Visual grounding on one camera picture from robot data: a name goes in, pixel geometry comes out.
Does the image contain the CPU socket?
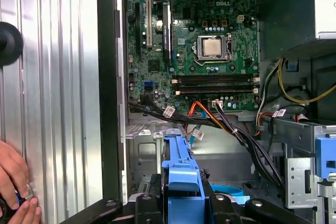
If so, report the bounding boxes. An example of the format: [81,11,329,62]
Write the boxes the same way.
[193,33,235,64]

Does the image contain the white expansion slot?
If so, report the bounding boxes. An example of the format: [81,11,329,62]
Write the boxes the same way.
[145,0,154,49]

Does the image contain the metal optical drive cage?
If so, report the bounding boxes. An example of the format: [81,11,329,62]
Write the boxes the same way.
[262,118,336,224]

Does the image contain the hard disk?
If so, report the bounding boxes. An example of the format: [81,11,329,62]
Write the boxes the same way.
[157,128,215,224]

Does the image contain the light blue data wire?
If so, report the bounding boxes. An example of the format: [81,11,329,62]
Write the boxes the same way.
[190,111,205,146]

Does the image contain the person's left hand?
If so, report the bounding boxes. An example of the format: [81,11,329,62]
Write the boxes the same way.
[0,140,32,210]

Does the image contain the black round disc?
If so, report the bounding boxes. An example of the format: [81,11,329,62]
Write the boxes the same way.
[0,20,24,66]

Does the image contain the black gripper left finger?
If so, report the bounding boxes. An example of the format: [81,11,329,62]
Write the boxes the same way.
[61,173,166,224]

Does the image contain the black RAM slot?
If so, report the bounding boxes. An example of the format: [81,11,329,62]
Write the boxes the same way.
[172,78,259,83]
[172,73,259,79]
[175,89,259,95]

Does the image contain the person's right hand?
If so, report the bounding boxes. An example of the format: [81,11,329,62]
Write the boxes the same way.
[15,198,43,224]

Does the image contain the metal disk bay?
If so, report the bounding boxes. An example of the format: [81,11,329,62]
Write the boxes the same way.
[125,123,190,201]

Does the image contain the round black tool blue ring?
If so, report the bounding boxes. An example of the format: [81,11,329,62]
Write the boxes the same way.
[0,183,35,219]

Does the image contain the black cable bundle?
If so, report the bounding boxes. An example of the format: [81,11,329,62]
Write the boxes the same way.
[128,95,287,201]

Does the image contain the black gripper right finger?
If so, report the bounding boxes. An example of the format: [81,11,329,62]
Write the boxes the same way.
[204,173,336,224]

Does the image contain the orange data wire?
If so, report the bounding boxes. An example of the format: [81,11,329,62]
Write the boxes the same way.
[187,100,227,131]

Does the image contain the green motherboard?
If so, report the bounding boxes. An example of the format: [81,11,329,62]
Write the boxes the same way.
[125,0,261,116]

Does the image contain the black graphics card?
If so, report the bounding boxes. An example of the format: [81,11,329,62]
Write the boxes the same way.
[161,1,173,64]

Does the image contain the blue plastic drive latch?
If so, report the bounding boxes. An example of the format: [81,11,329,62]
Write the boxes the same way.
[314,136,336,183]

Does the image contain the yellow wire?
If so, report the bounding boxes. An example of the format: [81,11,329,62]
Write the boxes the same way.
[277,57,336,104]

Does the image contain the black expansion slot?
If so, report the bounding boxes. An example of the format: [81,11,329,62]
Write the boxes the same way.
[134,3,141,61]

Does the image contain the grey white wire bundle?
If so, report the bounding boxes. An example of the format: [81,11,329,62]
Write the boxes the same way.
[256,57,283,130]

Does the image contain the silver CPU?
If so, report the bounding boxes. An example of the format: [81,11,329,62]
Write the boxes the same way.
[203,37,224,57]

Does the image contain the black open PC case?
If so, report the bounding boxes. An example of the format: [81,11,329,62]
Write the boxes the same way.
[96,0,336,224]

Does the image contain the grey power supply unit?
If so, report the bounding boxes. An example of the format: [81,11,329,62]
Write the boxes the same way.
[257,0,336,51]

